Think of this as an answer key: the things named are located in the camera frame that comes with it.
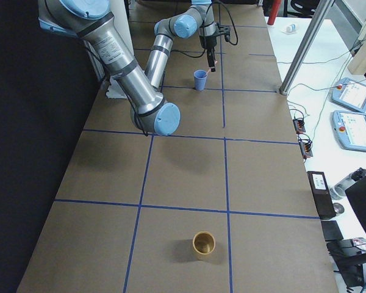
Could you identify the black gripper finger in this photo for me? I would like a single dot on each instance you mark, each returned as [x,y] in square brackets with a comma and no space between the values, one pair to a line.
[213,65]
[210,58]

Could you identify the white paper roll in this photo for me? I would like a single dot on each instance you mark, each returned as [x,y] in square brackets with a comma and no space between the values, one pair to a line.
[291,28]

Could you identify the far blue teach pendant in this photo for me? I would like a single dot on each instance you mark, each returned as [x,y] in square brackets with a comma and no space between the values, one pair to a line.
[350,94]

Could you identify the red cylinder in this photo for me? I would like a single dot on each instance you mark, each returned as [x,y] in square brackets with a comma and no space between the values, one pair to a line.
[274,12]

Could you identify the near blue teach pendant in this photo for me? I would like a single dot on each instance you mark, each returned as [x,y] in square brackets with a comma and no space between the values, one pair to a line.
[349,129]

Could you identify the tan wooden chopstick cup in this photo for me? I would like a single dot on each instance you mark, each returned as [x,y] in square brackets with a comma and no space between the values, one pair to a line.
[203,245]

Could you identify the black power strip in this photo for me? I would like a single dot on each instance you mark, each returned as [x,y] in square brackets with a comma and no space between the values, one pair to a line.
[299,125]
[305,148]

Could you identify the aluminium frame post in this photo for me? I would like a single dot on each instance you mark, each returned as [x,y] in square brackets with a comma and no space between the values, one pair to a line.
[312,30]

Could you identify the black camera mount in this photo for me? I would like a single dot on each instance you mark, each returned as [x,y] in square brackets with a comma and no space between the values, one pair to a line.
[225,31]

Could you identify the blue teach pendant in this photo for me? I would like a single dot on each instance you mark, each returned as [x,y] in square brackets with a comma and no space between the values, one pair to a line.
[350,94]
[349,129]

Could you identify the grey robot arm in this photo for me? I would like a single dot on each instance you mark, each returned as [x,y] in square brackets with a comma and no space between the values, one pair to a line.
[93,21]

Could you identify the light blue ribbed cup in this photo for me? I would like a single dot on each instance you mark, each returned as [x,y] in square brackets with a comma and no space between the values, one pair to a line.
[200,78]

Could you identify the cardboard box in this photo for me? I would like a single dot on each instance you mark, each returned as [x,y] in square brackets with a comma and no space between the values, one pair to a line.
[358,64]

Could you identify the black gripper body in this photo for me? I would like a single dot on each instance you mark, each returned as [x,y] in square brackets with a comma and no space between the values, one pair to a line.
[209,43]

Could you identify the black labelled box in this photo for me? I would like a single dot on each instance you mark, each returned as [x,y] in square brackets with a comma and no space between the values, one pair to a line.
[321,195]

